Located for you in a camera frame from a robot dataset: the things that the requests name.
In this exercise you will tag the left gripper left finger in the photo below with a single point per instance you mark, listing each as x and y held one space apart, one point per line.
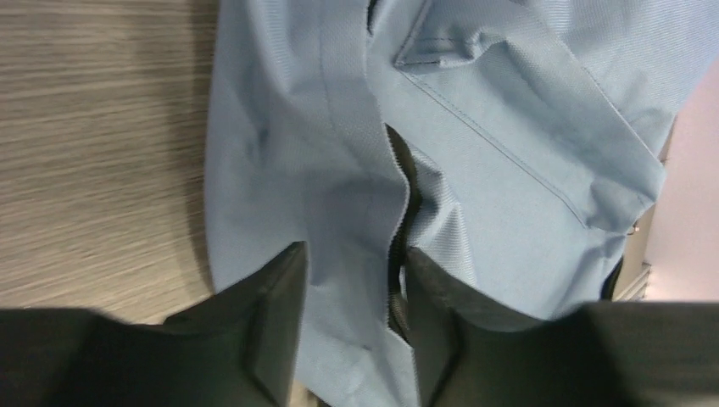
236 348

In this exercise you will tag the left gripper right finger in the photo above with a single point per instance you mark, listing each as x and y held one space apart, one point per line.
471 350

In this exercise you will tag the light blue backpack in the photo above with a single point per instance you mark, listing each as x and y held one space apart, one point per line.
514 142

